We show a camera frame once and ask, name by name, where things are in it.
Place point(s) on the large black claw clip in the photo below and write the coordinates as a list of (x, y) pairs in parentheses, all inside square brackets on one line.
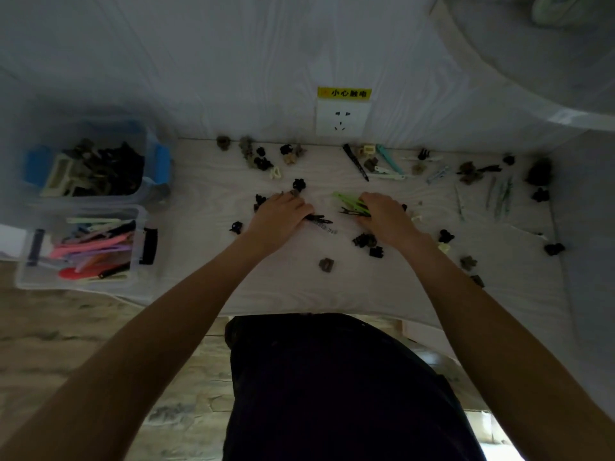
[(539, 172)]

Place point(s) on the person's left forearm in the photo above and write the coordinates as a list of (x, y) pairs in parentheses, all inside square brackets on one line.
[(158, 340)]

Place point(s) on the black duckbill hair clip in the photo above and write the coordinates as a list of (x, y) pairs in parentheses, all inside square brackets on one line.
[(319, 218)]

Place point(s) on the cream claw clip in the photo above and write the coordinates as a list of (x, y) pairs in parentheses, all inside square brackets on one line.
[(443, 248)]

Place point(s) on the clear bin with blue latches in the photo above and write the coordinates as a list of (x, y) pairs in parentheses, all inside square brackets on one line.
[(153, 163)]

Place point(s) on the dark brown claw clip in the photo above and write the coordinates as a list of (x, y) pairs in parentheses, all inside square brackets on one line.
[(478, 281)]

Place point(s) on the grey-brown claw clip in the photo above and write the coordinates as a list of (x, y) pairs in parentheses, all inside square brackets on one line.
[(246, 147)]

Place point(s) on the blue-grey hair clip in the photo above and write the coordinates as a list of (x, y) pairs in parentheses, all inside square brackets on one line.
[(437, 175)]

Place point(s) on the long teal hair clip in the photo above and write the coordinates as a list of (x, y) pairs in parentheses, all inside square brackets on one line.
[(389, 159)]

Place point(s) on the small black claw clip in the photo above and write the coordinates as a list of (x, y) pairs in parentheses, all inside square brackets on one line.
[(423, 154), (286, 149)]

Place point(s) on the long black hair clip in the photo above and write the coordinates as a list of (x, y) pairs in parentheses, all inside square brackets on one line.
[(354, 161)]

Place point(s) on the thin grey hair clip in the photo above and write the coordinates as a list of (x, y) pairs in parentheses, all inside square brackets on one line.
[(459, 202)]

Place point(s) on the thin green hair clip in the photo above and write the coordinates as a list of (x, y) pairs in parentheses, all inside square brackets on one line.
[(502, 196)]

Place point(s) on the clear printed hair clip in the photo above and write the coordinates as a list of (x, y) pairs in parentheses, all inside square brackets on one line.
[(325, 228)]

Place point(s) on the person's dark clothing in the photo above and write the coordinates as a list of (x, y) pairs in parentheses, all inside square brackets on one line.
[(336, 393)]

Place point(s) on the pile of dark claw clips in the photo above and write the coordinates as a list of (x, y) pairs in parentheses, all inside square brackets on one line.
[(103, 167)]

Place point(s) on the long white hair clip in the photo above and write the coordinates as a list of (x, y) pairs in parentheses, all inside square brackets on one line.
[(387, 173)]

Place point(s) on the clear bin with black latches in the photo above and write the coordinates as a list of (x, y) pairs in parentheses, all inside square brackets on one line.
[(139, 278)]

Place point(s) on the beige claw clip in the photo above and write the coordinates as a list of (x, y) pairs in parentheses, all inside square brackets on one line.
[(289, 159)]

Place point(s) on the person's right forearm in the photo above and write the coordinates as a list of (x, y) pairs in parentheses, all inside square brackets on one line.
[(495, 340)]

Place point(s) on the person's left fingers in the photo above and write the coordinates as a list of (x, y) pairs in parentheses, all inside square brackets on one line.
[(298, 206)]

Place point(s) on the small white clip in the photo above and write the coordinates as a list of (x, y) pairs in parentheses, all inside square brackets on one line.
[(275, 173)]

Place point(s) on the thin black hair clip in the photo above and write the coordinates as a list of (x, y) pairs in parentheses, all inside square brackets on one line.
[(350, 212)]

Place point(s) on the person's left hand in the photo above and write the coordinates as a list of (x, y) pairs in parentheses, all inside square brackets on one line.
[(276, 220)]

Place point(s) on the person's right hand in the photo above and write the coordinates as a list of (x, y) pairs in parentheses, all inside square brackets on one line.
[(391, 223)]

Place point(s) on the yellow warning label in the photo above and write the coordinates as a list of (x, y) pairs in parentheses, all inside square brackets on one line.
[(344, 93)]

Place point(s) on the person's right fingers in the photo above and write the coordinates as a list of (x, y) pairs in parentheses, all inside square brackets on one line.
[(372, 201)]

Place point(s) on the white wall socket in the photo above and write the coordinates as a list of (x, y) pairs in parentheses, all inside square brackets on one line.
[(342, 118)]

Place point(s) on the pile of colourful hair clips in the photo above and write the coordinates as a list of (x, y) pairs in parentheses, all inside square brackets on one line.
[(91, 249)]

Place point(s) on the light green hair clip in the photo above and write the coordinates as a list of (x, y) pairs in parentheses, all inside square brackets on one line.
[(350, 200)]

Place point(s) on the cream square clip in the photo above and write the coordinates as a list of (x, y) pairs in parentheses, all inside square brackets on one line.
[(367, 150)]

